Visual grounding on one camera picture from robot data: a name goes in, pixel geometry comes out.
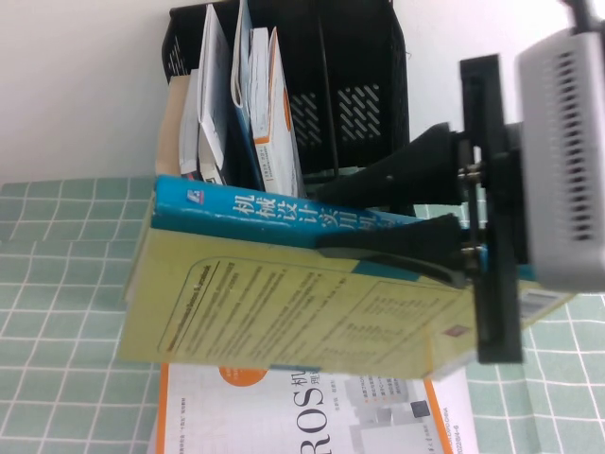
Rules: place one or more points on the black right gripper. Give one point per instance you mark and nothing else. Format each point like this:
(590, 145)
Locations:
(494, 213)

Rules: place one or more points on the yellow book with blue spine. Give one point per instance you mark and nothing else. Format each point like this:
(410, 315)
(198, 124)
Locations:
(236, 293)

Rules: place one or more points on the white book with orange stripe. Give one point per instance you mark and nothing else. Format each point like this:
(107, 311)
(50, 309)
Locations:
(279, 156)

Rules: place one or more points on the black plastic book holder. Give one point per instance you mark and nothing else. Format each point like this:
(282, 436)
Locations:
(359, 47)

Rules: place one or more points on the black and white spine book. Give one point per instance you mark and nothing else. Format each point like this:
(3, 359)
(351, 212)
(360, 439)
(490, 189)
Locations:
(208, 165)

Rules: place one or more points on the white orange ROS robot book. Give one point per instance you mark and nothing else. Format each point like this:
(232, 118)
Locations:
(264, 416)

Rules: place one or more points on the cyan spine book, beige pages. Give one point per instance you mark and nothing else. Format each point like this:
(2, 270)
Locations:
(170, 123)

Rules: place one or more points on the white brochure with logos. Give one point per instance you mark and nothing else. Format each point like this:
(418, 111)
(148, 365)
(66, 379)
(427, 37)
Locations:
(454, 402)

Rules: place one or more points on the thin blue cover booklet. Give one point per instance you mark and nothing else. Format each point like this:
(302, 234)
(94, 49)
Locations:
(241, 47)

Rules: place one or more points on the thin white paper booklet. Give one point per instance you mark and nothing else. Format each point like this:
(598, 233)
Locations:
(212, 71)

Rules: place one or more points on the green checked tablecloth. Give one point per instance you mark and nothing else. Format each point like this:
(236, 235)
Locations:
(71, 331)

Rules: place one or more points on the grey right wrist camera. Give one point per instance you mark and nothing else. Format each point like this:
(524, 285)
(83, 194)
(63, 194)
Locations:
(558, 165)

